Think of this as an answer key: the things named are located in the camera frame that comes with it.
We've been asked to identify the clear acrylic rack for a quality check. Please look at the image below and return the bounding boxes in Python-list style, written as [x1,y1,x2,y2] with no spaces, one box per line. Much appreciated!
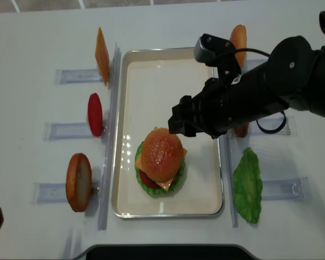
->
[224,58,310,228]
[32,42,121,231]

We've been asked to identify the black camera cable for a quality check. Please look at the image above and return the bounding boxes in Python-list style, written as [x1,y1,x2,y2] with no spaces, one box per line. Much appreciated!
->
[213,10,325,134]

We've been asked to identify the sesame top bun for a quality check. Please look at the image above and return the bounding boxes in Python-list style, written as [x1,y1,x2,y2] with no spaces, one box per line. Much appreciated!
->
[141,127,186,183]

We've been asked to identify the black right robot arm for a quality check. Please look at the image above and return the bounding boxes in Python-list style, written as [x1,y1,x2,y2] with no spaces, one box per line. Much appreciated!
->
[168,36,325,139]

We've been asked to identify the standing red tomato slice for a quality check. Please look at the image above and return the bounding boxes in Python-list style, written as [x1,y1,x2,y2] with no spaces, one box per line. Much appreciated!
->
[87,93,103,137]

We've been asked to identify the standing bun slice left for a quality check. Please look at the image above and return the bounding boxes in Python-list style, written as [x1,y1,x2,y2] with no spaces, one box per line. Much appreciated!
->
[66,153,92,212]

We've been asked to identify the sesame bun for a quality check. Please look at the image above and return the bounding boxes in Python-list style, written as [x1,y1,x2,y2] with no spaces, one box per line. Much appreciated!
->
[141,127,186,183]
[230,24,247,69]

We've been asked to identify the left clear acrylic rack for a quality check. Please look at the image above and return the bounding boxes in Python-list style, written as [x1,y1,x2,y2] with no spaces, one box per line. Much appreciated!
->
[32,42,121,231]

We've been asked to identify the red tomato slice in burger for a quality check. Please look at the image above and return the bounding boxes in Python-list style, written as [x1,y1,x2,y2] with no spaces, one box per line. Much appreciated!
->
[139,170,160,189]

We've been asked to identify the standing orange cheese slice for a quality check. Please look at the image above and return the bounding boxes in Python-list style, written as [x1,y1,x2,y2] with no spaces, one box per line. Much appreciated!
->
[95,27,110,86]

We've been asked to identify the standing brown meat patty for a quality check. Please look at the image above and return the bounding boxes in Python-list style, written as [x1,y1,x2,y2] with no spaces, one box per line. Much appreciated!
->
[233,122,249,138]

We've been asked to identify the green lettuce leaf in burger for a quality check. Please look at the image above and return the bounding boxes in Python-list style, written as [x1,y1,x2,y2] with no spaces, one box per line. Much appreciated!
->
[135,142,187,197]

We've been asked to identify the standing green lettuce leaf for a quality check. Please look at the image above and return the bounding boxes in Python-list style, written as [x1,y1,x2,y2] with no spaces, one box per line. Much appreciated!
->
[232,147,263,224]

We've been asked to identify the orange cheese slice on burger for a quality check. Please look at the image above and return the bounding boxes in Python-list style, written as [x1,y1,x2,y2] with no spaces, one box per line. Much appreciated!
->
[135,127,187,194]

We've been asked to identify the right clear acrylic rack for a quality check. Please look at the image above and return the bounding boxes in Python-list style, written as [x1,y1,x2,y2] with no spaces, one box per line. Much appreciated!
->
[224,58,310,228]

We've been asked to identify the black robot base front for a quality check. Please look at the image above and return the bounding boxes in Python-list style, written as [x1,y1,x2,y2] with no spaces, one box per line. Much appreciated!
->
[86,245,254,260]

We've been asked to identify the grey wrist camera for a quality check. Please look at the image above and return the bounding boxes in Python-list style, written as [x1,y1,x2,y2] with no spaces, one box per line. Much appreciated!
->
[193,34,236,67]

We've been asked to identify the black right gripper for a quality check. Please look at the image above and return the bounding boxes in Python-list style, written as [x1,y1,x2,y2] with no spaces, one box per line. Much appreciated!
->
[168,69,288,139]

